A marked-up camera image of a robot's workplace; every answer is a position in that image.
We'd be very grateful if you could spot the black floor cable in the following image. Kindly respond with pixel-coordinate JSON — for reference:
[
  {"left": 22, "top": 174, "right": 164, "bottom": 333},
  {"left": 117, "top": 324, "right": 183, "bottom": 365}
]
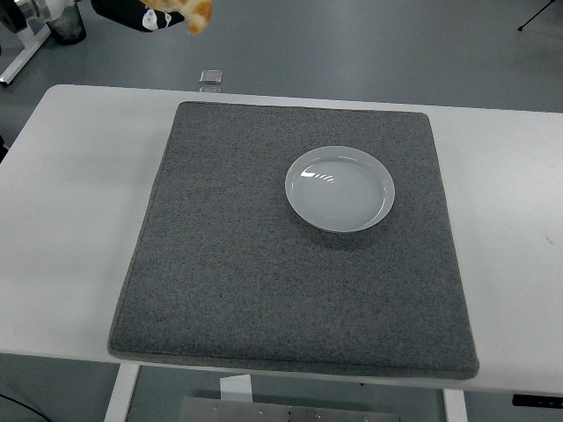
[{"left": 0, "top": 392, "right": 50, "bottom": 422}]

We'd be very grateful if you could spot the white table leg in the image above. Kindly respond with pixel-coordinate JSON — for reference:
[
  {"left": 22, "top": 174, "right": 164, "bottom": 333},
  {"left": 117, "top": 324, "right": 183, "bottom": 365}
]
[
  {"left": 442, "top": 389, "right": 469, "bottom": 422},
  {"left": 103, "top": 363, "right": 142, "bottom": 422}
]

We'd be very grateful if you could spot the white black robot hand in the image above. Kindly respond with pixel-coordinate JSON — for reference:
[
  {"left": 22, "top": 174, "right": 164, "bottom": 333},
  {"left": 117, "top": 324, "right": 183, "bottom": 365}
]
[{"left": 37, "top": 0, "right": 186, "bottom": 34}]

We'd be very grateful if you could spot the dark waste bin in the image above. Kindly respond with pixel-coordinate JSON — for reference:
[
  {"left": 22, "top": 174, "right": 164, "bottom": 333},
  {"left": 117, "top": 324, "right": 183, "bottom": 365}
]
[{"left": 47, "top": 3, "right": 87, "bottom": 46}]

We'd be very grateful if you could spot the white round plate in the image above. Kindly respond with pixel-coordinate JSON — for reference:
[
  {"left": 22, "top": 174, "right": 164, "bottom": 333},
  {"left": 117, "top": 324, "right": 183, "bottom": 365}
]
[{"left": 284, "top": 145, "right": 397, "bottom": 234}]

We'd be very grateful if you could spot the grey felt mat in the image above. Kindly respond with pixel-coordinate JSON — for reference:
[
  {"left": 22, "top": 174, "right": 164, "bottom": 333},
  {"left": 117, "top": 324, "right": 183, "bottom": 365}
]
[{"left": 107, "top": 100, "right": 480, "bottom": 382}]

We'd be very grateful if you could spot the black table control panel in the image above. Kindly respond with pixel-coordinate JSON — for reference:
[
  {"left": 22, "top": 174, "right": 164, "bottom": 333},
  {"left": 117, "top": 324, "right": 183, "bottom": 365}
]
[{"left": 511, "top": 394, "right": 563, "bottom": 408}]

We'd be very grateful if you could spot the white desk frame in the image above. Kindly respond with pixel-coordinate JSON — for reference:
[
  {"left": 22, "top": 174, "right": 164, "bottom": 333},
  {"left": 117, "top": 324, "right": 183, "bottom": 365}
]
[{"left": 0, "top": 15, "right": 53, "bottom": 87}]

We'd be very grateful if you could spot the black tripod leg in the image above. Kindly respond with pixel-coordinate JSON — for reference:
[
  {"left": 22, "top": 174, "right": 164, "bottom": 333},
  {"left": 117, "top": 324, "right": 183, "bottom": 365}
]
[{"left": 516, "top": 0, "right": 563, "bottom": 33}]

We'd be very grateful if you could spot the metal floor socket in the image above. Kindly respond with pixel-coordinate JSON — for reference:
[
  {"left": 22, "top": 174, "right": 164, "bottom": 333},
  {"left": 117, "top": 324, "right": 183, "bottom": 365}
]
[{"left": 198, "top": 69, "right": 226, "bottom": 86}]

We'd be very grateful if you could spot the golden croissant bread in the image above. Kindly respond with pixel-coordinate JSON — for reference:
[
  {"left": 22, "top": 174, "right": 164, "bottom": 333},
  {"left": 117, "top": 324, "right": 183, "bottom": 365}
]
[{"left": 142, "top": 0, "right": 216, "bottom": 36}]

